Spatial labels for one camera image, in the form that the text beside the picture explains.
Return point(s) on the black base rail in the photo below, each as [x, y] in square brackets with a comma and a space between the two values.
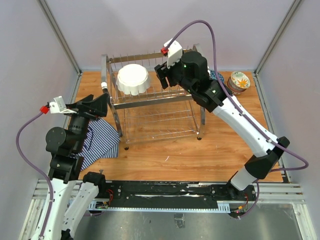
[165, 195]

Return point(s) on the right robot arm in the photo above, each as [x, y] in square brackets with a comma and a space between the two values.
[266, 147]

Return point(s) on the grey leaf pattern bowl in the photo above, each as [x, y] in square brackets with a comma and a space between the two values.
[231, 83]

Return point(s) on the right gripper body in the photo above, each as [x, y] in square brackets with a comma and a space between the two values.
[173, 75]

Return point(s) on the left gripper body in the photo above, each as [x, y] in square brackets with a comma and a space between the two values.
[79, 121]

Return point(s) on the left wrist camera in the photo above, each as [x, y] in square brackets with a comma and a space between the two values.
[57, 106]

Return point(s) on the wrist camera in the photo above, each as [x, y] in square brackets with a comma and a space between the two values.
[173, 53]
[57, 106]

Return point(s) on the pink floral bowl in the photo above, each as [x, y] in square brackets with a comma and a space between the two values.
[234, 88]

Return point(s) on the white scalloped bowl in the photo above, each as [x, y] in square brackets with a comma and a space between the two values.
[133, 79]

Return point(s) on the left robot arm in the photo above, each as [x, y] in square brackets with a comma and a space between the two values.
[61, 215]

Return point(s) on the blue white striped cloth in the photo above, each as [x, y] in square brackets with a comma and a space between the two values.
[101, 142]

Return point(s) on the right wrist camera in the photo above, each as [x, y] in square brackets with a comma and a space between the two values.
[173, 53]

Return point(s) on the steel two-tier dish rack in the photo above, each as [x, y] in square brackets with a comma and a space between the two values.
[157, 114]

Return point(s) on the red diamond pattern bowl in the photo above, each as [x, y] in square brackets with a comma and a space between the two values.
[213, 75]

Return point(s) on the black diamond pattern bowl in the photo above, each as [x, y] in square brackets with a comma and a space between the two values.
[236, 91]

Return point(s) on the orange green leaf bowl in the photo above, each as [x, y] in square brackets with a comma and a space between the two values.
[240, 80]

